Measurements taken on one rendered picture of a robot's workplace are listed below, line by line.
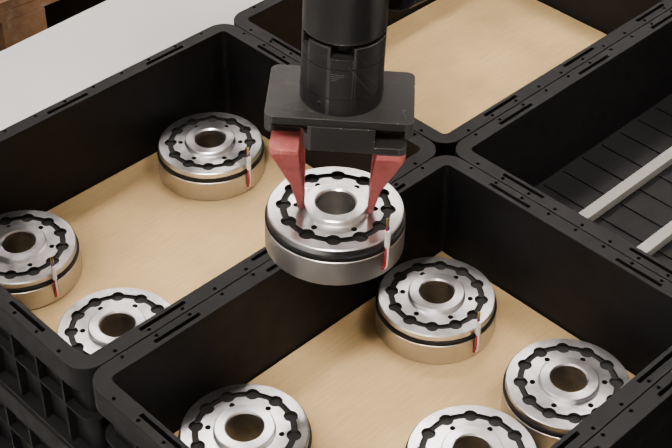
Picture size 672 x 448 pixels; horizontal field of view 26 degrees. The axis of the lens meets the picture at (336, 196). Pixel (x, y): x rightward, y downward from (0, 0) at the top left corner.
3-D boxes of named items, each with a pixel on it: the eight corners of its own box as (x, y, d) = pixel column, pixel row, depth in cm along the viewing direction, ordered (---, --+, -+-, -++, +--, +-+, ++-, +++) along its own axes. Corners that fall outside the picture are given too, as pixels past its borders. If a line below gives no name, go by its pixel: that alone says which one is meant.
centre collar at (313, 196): (333, 238, 104) (333, 231, 104) (288, 205, 107) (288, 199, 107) (382, 210, 107) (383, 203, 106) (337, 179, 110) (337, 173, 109)
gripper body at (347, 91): (271, 85, 105) (272, -5, 100) (413, 94, 104) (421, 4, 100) (263, 138, 99) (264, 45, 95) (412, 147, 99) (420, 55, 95)
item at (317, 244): (330, 276, 102) (331, 269, 101) (238, 208, 107) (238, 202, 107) (432, 217, 107) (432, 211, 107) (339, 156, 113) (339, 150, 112)
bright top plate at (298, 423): (229, 508, 108) (228, 503, 107) (155, 427, 114) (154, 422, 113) (335, 444, 113) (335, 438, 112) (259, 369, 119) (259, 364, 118)
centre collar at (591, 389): (573, 415, 114) (574, 410, 114) (525, 383, 117) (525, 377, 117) (611, 383, 117) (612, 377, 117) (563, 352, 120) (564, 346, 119)
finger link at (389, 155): (305, 176, 110) (309, 71, 104) (400, 182, 109) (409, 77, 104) (299, 233, 104) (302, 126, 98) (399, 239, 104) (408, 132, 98)
